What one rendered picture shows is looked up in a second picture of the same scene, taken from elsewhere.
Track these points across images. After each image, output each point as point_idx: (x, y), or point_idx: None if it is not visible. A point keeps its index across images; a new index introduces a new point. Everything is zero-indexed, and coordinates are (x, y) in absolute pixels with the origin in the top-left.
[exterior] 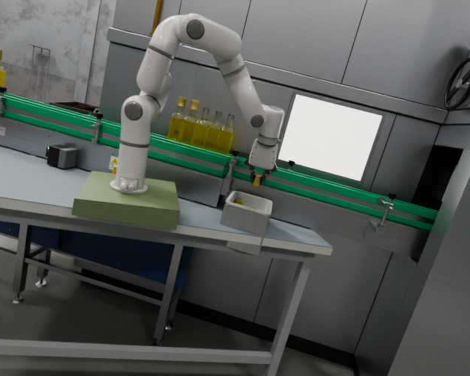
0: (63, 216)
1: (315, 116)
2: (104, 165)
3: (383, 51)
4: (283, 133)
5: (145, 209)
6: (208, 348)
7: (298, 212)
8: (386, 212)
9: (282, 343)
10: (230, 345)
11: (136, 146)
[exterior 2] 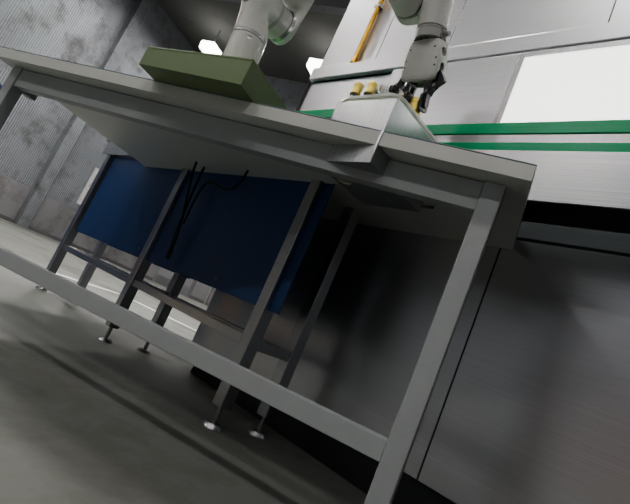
0: (139, 88)
1: (558, 75)
2: None
3: None
4: (502, 110)
5: (212, 57)
6: (298, 476)
7: None
8: None
9: (414, 406)
10: (347, 501)
11: (243, 28)
